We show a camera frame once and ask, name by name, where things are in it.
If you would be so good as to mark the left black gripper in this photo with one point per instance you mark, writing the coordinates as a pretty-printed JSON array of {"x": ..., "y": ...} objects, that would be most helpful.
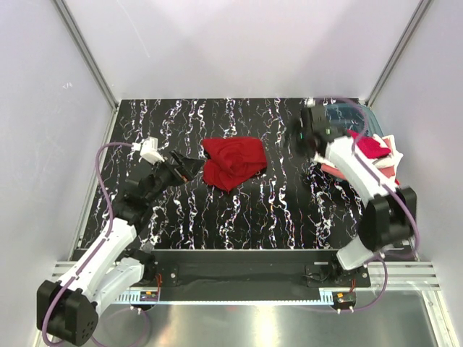
[{"x": 191, "y": 166}]

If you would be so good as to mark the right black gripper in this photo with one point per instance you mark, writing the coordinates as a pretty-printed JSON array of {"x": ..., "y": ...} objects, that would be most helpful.
[{"x": 294, "y": 130}]

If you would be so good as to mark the red t-shirt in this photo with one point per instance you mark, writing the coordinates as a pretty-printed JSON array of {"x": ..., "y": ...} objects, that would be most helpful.
[{"x": 232, "y": 161}]

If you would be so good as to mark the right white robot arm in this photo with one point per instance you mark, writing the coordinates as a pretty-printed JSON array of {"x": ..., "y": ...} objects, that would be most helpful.
[{"x": 389, "y": 210}]

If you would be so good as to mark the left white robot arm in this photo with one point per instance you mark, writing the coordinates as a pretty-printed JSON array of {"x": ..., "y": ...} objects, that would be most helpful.
[{"x": 69, "y": 308}]

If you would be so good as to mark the black marble pattern mat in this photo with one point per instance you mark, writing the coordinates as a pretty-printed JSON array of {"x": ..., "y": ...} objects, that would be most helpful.
[{"x": 293, "y": 204}]

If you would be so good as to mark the clear blue plastic bin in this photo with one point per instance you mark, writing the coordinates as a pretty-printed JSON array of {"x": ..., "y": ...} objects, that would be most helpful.
[{"x": 353, "y": 118}]

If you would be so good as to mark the crimson t-shirt on pile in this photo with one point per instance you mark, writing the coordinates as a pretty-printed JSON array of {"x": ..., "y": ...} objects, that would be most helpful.
[{"x": 373, "y": 147}]

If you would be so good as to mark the left connector box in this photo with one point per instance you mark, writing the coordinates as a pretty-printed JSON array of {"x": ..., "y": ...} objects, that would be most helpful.
[{"x": 149, "y": 295}]

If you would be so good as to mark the connector box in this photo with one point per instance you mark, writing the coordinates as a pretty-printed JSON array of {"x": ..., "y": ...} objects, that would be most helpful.
[
  {"x": 345, "y": 300},
  {"x": 149, "y": 295}
]

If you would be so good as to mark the right connector box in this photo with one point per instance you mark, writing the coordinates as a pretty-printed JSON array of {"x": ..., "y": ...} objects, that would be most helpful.
[{"x": 345, "y": 300}]

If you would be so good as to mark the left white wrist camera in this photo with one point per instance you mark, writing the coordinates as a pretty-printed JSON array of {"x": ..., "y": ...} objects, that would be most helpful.
[{"x": 148, "y": 150}]

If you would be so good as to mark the left aluminium frame post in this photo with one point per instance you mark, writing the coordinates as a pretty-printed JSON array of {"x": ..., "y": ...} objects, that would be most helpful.
[{"x": 78, "y": 38}]

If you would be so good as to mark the aluminium frame post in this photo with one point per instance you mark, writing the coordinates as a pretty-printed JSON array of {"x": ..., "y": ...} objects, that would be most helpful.
[
  {"x": 404, "y": 40},
  {"x": 78, "y": 38}
]

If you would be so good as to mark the front aluminium rail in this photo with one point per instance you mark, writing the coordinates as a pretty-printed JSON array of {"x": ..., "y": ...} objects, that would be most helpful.
[{"x": 402, "y": 276}]

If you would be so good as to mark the right aluminium frame post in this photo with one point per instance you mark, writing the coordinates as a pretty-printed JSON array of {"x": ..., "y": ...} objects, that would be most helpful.
[{"x": 404, "y": 40}]

